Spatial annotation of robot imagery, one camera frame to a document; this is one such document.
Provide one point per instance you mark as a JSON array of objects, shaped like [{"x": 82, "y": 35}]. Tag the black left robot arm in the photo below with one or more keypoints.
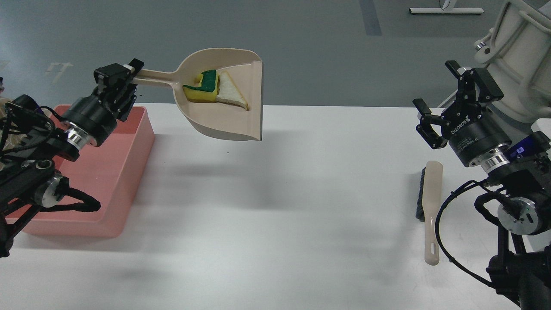
[{"x": 30, "y": 140}]

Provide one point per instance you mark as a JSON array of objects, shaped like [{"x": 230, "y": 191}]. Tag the beige patterned cloth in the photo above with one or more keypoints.
[{"x": 3, "y": 102}]

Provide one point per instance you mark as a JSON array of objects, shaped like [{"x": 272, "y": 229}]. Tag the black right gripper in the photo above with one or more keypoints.
[{"x": 467, "y": 125}]

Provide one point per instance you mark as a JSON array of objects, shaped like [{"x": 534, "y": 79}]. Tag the beige plastic dustpan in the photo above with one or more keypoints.
[{"x": 217, "y": 120}]

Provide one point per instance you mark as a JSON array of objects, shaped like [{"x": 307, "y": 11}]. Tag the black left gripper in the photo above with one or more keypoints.
[{"x": 111, "y": 101}]

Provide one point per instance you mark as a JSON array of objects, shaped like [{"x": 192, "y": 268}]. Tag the yellow green sponge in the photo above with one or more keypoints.
[{"x": 206, "y": 87}]

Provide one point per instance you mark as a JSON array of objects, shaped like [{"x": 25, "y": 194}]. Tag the beige hand brush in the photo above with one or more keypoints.
[{"x": 428, "y": 205}]

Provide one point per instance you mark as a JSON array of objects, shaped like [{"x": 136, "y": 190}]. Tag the white floor stand base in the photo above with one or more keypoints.
[{"x": 448, "y": 7}]

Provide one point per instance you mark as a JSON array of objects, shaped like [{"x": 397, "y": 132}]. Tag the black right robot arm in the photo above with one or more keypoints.
[{"x": 516, "y": 192}]

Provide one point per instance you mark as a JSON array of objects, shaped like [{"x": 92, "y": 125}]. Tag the pink plastic bin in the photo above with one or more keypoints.
[{"x": 110, "y": 173}]

